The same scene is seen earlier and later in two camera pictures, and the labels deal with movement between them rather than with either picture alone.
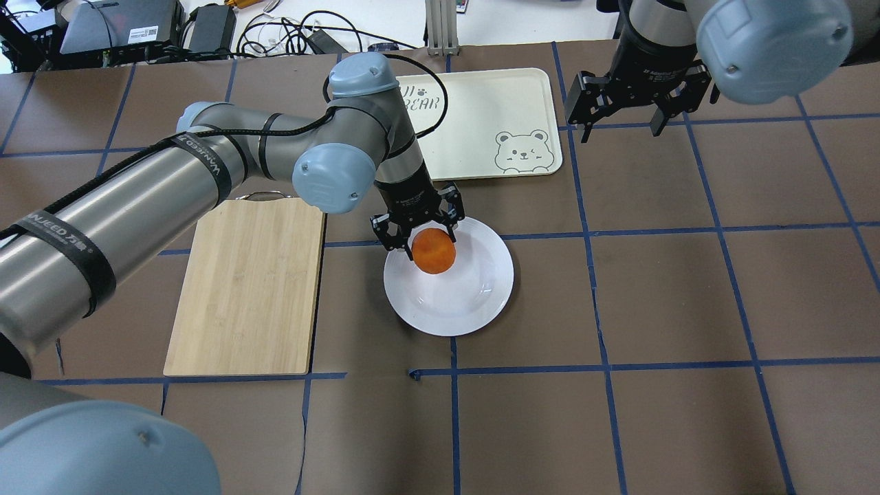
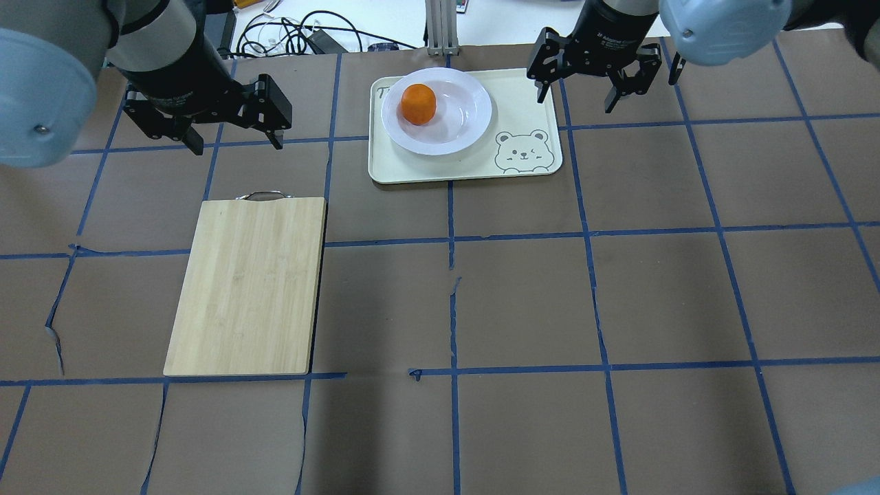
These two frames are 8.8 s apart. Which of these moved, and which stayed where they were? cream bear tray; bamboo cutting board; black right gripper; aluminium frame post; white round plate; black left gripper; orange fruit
Moved: black right gripper; black left gripper; orange fruit; white round plate
Stayed: cream bear tray; bamboo cutting board; aluminium frame post
